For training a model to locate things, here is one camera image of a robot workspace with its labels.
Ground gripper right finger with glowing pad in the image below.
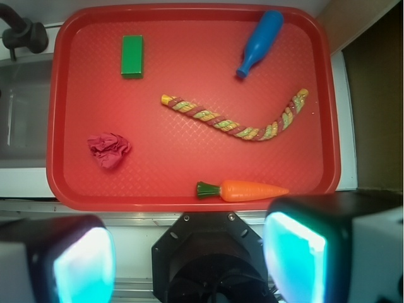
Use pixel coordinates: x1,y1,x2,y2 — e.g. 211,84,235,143
263,190,403,302

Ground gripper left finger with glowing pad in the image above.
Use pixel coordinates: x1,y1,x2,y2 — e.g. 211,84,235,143
1,215,116,302

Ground blue plastic bottle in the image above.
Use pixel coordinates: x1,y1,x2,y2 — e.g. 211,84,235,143
236,10,284,79

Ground crumpled red paper ball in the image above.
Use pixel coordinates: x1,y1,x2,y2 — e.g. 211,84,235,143
86,133,131,169

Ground orange toy carrot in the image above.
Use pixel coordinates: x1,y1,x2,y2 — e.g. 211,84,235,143
196,180,289,203

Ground steel sink basin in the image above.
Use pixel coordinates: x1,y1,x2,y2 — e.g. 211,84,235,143
1,54,53,169

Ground green rectangular block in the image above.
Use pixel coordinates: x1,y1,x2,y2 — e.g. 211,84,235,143
121,35,144,79

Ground dark sink faucet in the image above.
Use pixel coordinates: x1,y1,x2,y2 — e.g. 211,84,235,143
1,3,49,62

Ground red plastic tray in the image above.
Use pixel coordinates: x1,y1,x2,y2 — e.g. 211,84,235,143
46,4,341,212

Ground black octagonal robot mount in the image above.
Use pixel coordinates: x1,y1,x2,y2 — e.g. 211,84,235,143
151,212,276,302

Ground twisted multicolour rope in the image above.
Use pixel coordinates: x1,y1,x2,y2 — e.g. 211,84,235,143
160,88,310,143

